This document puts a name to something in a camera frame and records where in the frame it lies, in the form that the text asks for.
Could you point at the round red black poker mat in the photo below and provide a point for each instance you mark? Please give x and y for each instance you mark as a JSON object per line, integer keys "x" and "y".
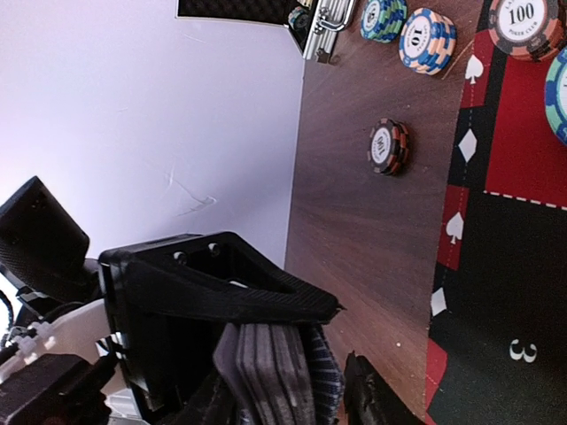
{"x": 497, "y": 339}

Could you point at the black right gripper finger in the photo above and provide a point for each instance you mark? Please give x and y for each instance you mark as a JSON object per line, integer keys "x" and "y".
{"x": 369, "y": 399}

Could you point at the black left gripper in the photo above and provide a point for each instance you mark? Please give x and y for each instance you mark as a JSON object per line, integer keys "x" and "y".
{"x": 166, "y": 354}

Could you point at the black hundred chip seat four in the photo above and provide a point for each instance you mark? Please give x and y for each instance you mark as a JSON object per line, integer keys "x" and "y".
{"x": 528, "y": 30}

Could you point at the black red poker chip stack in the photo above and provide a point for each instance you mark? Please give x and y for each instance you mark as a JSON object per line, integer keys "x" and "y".
{"x": 388, "y": 149}

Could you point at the green poker chip stack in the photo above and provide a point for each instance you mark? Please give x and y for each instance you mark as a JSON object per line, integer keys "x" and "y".
{"x": 382, "y": 20}

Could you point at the blue playing card deck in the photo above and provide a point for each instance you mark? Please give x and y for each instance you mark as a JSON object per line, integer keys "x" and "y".
{"x": 279, "y": 374}

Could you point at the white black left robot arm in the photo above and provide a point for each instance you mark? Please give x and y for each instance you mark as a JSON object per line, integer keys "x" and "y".
{"x": 60, "y": 362}

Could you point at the green chip seat four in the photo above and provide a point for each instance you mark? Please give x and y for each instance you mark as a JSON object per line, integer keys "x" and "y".
{"x": 555, "y": 96}

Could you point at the blue white poker chip stack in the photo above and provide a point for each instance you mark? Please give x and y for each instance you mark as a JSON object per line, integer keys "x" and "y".
{"x": 427, "y": 41}

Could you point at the aluminium poker chip case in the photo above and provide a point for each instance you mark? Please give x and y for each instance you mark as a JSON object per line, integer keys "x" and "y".
{"x": 314, "y": 25}

